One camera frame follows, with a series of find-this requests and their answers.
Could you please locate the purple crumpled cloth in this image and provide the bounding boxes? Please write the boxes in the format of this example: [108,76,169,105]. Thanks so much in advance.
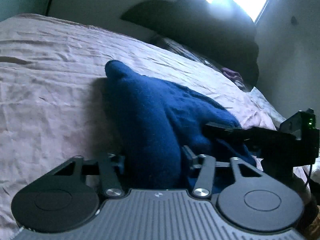
[221,67,244,85]

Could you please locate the dark blue knitted garment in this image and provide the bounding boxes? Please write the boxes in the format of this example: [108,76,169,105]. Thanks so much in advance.
[105,60,256,189]

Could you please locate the beige wrinkled bed sheet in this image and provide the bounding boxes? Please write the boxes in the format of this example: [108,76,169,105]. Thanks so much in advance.
[1,14,274,239]

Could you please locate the dark pile of bedding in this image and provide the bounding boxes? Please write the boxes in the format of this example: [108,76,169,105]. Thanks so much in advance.
[120,0,259,86]

